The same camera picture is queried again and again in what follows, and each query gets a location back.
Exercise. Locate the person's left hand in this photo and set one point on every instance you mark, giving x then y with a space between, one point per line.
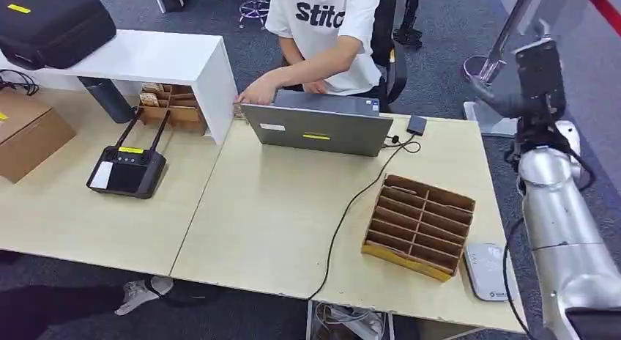
257 91

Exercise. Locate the person's right hand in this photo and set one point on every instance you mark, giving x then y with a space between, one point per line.
315 87

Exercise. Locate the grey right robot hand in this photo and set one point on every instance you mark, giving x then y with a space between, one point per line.
541 80

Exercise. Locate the wooden compartment box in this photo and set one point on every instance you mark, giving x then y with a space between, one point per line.
419 228

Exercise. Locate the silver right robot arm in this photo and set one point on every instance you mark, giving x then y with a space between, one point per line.
563 231

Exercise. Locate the grey laptop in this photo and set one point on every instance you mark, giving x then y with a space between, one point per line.
318 129

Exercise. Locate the person seated at desk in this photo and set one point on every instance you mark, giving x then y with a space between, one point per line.
335 46

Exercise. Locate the chrome stanchion pole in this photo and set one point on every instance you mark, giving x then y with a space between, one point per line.
490 61

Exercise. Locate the white floor stand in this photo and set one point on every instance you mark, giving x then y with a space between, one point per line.
495 119

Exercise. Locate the wooden card box with cards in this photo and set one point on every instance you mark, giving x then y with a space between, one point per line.
179 113

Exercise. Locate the chrome stool base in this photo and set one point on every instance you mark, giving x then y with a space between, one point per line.
254 10

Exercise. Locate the black power adapter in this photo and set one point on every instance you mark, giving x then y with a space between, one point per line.
416 125

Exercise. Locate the white desk shelf riser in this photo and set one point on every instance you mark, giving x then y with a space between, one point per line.
145 56

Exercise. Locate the person standing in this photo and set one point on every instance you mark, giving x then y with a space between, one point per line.
410 17

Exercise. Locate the black remote controller with antennas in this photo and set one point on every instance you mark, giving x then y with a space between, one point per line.
131 173

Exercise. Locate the white flat card reader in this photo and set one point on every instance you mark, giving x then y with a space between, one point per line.
485 274

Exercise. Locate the black hard carry case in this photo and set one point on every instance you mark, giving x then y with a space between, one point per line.
53 24

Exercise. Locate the brown cardboard box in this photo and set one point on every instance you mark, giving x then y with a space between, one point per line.
29 139

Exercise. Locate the person's foot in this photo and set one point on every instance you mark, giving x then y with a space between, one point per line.
140 294

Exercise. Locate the person's leg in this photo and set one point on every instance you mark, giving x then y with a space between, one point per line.
53 311

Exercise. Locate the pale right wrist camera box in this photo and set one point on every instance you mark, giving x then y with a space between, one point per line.
571 136

